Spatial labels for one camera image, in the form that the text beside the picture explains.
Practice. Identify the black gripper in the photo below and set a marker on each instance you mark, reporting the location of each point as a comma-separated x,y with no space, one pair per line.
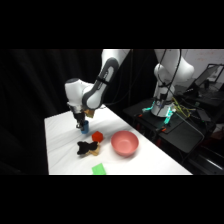
79,117

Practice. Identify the blue cup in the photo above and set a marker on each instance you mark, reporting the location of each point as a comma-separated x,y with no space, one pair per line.
85,128

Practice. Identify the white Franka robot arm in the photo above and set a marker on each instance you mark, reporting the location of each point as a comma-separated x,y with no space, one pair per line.
100,86

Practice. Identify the pink bowl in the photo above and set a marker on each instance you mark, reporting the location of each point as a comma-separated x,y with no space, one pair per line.
124,144

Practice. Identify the red block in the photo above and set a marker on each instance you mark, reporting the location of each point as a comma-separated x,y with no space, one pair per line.
97,136

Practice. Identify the black plush toy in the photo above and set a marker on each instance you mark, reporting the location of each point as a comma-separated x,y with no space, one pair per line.
84,147

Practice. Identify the wooden block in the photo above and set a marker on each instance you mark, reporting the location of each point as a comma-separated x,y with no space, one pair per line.
96,152

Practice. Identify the green flat block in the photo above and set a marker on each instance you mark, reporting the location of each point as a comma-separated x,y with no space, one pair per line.
99,169

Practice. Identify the black laptop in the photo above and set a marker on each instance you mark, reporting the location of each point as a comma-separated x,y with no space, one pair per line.
210,76

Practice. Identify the wrist camera with yellow mount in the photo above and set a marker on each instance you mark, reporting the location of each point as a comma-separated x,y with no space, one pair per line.
89,114

